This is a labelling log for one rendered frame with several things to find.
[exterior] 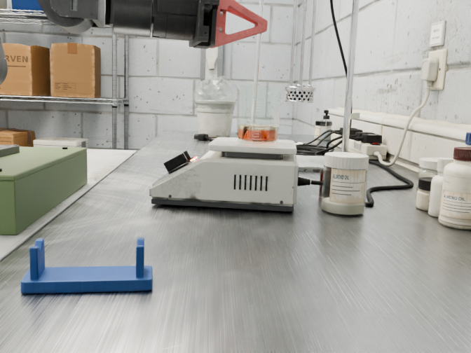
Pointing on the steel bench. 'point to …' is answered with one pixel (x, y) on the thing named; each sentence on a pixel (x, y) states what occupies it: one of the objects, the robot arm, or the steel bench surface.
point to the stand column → (350, 75)
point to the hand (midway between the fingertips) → (260, 25)
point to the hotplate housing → (233, 182)
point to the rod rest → (85, 275)
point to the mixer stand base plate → (310, 163)
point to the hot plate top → (219, 144)
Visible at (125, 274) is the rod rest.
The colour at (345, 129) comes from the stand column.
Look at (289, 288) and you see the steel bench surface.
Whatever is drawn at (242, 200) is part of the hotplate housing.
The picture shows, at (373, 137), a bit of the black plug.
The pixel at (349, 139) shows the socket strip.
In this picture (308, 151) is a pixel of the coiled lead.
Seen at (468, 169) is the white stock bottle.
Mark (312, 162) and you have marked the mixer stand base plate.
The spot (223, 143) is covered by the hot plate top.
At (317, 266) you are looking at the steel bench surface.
